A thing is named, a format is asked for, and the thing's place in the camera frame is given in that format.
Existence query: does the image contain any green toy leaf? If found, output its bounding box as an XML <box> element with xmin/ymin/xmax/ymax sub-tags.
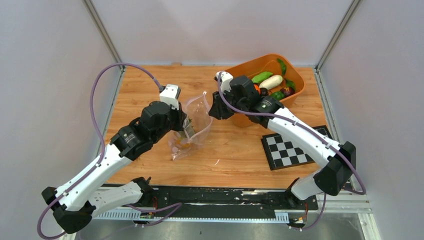
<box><xmin>276</xmin><ymin>58</ymin><xmax>287</xmax><ymax>76</ymax></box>

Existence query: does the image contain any toy pineapple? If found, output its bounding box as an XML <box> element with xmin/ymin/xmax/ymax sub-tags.
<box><xmin>174</xmin><ymin>117</ymin><xmax>197</xmax><ymax>149</ymax></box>

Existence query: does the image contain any orange plastic basin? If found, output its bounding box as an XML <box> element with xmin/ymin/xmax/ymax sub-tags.
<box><xmin>225</xmin><ymin>53</ymin><xmax>306</xmax><ymax>108</ymax></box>

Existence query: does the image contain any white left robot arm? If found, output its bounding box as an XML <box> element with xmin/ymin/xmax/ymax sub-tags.
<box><xmin>41</xmin><ymin>101</ymin><xmax>187</xmax><ymax>234</ymax></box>

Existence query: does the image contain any toy orange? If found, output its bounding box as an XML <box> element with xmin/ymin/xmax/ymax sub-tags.
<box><xmin>253</xmin><ymin>84</ymin><xmax>261</xmax><ymax>95</ymax></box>

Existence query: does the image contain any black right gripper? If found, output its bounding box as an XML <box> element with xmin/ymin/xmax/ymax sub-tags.
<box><xmin>209</xmin><ymin>87</ymin><xmax>248</xmax><ymax>120</ymax></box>

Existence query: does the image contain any black white checkerboard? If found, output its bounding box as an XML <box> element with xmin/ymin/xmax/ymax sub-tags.
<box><xmin>261</xmin><ymin>133</ymin><xmax>314</xmax><ymax>171</ymax></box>

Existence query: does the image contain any green toy cucumber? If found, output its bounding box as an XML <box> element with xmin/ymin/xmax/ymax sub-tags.
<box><xmin>251</xmin><ymin>71</ymin><xmax>274</xmax><ymax>85</ymax></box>

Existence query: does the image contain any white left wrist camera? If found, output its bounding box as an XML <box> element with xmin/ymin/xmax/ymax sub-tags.
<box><xmin>159</xmin><ymin>84</ymin><xmax>181</xmax><ymax>110</ymax></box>

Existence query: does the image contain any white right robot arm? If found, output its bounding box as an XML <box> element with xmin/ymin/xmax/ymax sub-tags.
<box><xmin>209</xmin><ymin>71</ymin><xmax>356</xmax><ymax>209</ymax></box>

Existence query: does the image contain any clear zip top bag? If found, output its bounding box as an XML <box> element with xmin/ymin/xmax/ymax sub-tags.
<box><xmin>167</xmin><ymin>91</ymin><xmax>213</xmax><ymax>161</ymax></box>

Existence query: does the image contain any green toy pepper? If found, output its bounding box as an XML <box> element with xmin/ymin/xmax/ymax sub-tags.
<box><xmin>269</xmin><ymin>91</ymin><xmax>286</xmax><ymax>101</ymax></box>

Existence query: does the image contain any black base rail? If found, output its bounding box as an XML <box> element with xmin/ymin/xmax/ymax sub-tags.
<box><xmin>134</xmin><ymin>185</ymin><xmax>319</xmax><ymax>219</ymax></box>

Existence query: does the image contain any white toy radish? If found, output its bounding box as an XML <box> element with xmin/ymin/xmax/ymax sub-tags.
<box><xmin>259</xmin><ymin>75</ymin><xmax>284</xmax><ymax>91</ymax></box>

